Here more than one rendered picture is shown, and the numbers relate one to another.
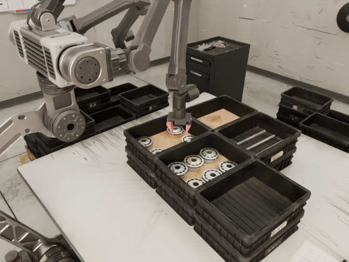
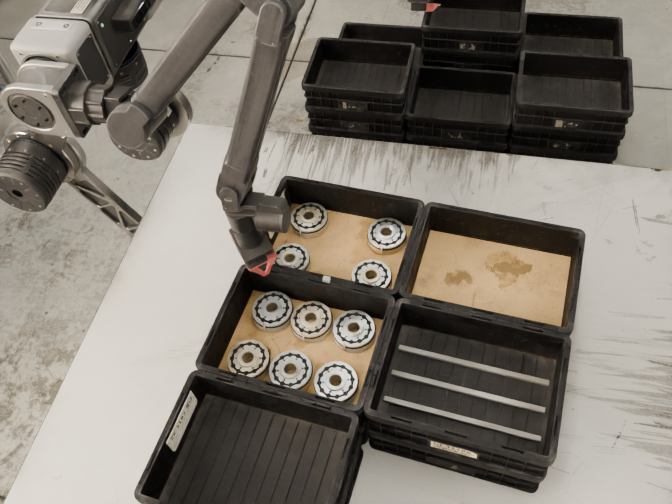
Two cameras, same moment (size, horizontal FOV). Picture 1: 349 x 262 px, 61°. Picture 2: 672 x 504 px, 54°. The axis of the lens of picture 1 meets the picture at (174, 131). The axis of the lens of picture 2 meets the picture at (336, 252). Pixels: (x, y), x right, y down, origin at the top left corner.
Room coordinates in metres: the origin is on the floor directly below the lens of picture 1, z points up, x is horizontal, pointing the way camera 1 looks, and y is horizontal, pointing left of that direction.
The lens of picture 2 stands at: (0.91, -0.88, 2.27)
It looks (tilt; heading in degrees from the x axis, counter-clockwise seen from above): 54 degrees down; 63
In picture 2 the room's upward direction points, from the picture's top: 9 degrees counter-clockwise
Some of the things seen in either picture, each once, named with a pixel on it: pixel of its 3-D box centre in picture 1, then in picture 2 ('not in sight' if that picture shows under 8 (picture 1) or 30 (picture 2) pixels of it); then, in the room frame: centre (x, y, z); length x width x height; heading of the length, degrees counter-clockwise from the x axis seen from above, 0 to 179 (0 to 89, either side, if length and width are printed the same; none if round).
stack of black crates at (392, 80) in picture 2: (68, 145); (362, 107); (2.03, 0.88, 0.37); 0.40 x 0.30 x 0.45; 133
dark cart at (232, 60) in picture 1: (212, 83); not in sight; (3.19, -0.43, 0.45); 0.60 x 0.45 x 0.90; 133
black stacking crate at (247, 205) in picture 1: (251, 203); (253, 464); (0.92, -0.33, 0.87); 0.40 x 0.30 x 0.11; 128
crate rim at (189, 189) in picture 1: (204, 159); (297, 333); (1.15, -0.15, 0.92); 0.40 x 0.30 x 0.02; 128
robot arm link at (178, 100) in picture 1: (179, 99); (244, 215); (1.15, -0.02, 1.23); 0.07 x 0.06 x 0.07; 134
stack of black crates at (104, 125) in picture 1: (110, 133); (459, 125); (2.31, 0.59, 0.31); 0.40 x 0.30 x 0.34; 133
